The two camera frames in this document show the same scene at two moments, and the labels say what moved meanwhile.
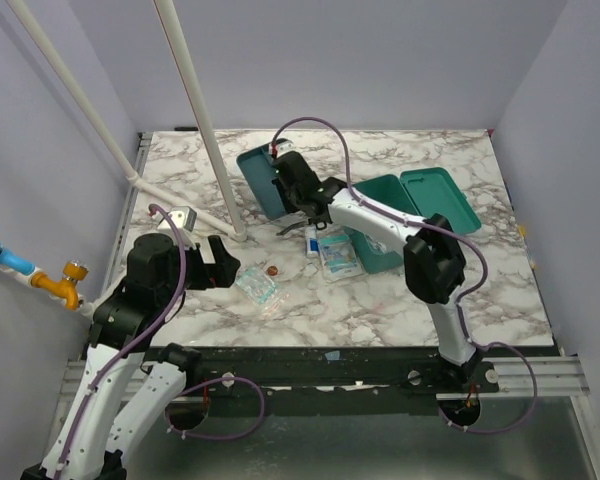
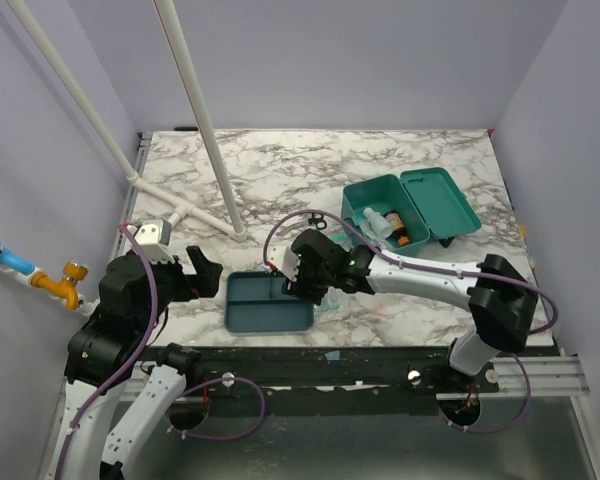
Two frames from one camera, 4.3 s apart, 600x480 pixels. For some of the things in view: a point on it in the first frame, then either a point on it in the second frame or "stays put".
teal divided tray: (257, 167) -> (256, 303)
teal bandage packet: (259, 286) -> (328, 305)
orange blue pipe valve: (74, 271) stays put
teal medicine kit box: (418, 193) stays put
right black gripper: (306, 206) -> (303, 275)
